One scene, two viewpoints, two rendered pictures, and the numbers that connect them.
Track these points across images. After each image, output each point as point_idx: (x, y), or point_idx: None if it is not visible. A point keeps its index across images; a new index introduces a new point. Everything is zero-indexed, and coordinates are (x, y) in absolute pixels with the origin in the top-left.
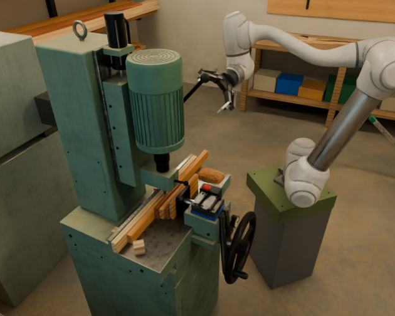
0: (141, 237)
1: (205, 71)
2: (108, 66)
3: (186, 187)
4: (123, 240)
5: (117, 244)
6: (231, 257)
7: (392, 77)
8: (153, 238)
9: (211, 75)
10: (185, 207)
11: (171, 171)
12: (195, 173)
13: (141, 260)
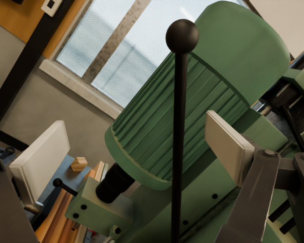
0: (79, 181)
1: (301, 182)
2: None
3: (48, 207)
4: (95, 169)
5: (98, 163)
6: None
7: None
8: (66, 178)
9: (255, 188)
10: (32, 219)
11: (90, 189)
12: None
13: (71, 159)
